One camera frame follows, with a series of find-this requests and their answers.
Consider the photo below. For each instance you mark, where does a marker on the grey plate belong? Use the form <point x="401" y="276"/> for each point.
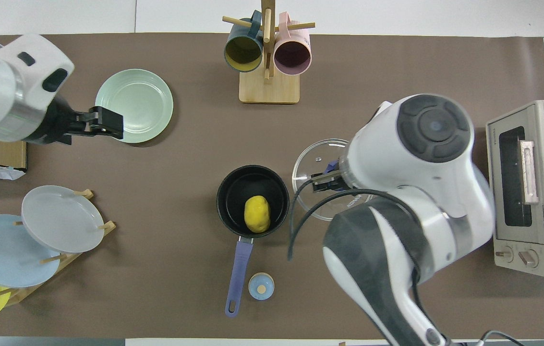
<point x="60" y="218"/>

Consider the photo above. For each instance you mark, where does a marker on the yellow potato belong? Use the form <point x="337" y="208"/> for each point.
<point x="257" y="215"/>

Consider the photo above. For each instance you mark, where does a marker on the toaster oven knob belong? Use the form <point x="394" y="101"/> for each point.
<point x="504" y="254"/>
<point x="528" y="258"/>

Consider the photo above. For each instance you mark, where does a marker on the pale green plate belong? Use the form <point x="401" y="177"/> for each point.
<point x="142" y="96"/>

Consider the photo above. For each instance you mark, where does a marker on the pink mug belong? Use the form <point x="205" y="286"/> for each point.
<point x="292" y="55"/>

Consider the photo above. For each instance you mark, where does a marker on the wooden mug tree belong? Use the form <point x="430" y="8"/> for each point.
<point x="269" y="89"/>

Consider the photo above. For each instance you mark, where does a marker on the light blue plate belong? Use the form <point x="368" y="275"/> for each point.
<point x="3" y="254"/>

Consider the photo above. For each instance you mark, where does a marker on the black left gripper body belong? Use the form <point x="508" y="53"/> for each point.
<point x="55" y="125"/>

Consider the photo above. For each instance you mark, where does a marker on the wooden plate rack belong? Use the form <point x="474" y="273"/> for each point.
<point x="27" y="290"/>

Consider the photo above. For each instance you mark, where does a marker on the brown table mat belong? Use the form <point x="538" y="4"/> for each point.
<point x="156" y="288"/>

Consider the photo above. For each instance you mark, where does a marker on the dark blue mug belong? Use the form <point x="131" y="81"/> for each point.
<point x="243" y="50"/>

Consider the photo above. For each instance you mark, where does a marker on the glass lid blue knob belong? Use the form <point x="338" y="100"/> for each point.
<point x="312" y="156"/>

